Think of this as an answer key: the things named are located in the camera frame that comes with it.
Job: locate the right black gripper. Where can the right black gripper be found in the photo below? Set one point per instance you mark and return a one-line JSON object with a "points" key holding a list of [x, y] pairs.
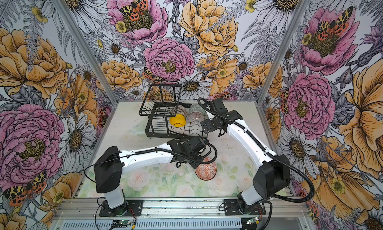
{"points": [[210, 128]]}

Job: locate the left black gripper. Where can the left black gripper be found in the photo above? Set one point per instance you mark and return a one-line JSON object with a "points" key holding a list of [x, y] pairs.
{"points": [[194, 164]]}

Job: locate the pink striped bowl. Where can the pink striped bowl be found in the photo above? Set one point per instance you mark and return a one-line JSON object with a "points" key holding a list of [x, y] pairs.
{"points": [[196, 116]]}

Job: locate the red orange patterned bowl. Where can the red orange patterned bowl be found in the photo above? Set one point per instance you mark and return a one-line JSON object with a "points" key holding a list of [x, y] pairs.
{"points": [[206, 172]]}

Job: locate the green patterned bowl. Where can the green patterned bowl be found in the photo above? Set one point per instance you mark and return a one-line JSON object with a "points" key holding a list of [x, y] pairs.
{"points": [[195, 107]]}

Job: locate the yellow bowl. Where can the yellow bowl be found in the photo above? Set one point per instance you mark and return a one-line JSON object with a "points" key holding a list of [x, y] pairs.
{"points": [[178, 121]]}

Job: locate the brown dotted patterned bowl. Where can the brown dotted patterned bowl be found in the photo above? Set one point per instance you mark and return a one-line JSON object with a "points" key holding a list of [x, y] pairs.
{"points": [[180, 110]]}

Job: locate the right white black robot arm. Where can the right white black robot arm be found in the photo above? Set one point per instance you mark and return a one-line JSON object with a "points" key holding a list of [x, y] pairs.
{"points": [[273, 173]]}

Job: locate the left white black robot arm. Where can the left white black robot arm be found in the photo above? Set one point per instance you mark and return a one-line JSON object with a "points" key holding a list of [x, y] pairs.
{"points": [[110, 167]]}

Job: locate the right green circuit board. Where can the right green circuit board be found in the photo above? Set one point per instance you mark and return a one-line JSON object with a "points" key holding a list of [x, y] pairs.
{"points": [[252, 221]]}

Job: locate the green circuit board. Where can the green circuit board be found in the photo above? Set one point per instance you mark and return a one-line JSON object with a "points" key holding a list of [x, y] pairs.
{"points": [[123, 224], [252, 221]]}

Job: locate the left green circuit board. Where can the left green circuit board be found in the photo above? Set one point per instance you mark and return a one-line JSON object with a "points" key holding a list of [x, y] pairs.
{"points": [[123, 224]]}

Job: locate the black wire dish rack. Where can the black wire dish rack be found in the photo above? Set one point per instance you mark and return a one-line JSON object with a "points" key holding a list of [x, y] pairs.
{"points": [[158, 104]]}

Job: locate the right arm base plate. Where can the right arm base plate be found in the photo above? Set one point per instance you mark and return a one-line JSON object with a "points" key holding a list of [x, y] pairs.
{"points": [[235, 207]]}

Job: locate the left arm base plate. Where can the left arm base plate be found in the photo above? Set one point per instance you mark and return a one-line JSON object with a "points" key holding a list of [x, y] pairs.
{"points": [[130, 208]]}

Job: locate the aluminium front rail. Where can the aluminium front rail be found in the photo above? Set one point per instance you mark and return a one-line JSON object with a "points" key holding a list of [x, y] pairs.
{"points": [[172, 208]]}

